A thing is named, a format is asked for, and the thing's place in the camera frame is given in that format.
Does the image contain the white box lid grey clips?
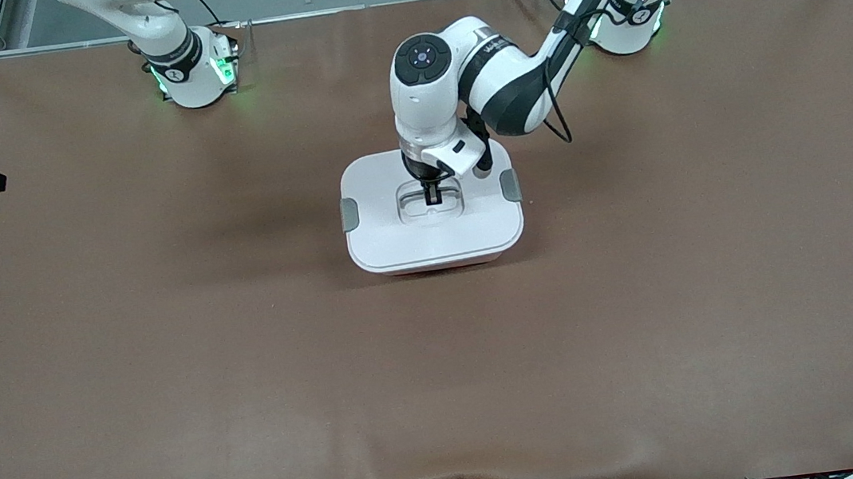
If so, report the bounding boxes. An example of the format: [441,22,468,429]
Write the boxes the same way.
[334,135,531,278]

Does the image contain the pink plastic box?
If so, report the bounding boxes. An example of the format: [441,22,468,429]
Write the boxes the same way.
[376,254,508,279]

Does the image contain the aluminium table edge rail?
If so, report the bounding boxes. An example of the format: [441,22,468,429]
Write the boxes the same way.
[0,0,529,61]

